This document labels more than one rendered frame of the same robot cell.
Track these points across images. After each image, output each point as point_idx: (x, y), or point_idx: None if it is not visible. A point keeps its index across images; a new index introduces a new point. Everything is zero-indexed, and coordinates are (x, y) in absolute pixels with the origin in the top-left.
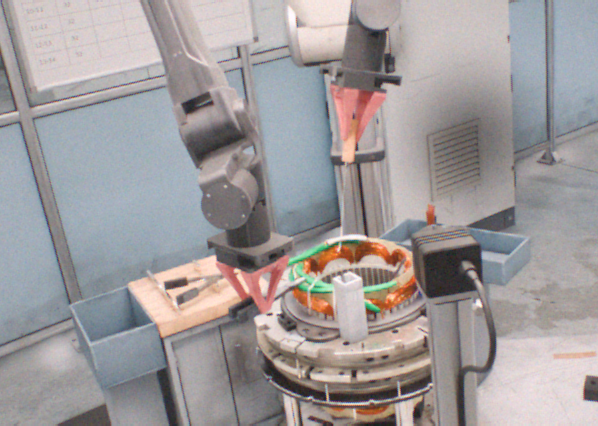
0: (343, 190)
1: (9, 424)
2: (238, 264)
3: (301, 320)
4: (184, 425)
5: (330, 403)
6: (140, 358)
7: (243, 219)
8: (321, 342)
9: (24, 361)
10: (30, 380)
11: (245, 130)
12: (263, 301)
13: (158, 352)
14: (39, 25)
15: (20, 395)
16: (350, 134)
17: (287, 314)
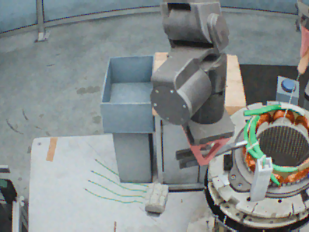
0: None
1: (115, 55)
2: (186, 131)
3: (237, 165)
4: (158, 170)
5: (224, 225)
6: (135, 122)
7: (181, 121)
8: (236, 191)
9: (140, 19)
10: (138, 31)
11: (213, 40)
12: (201, 159)
13: (149, 122)
14: None
15: (129, 39)
16: (305, 55)
17: (232, 153)
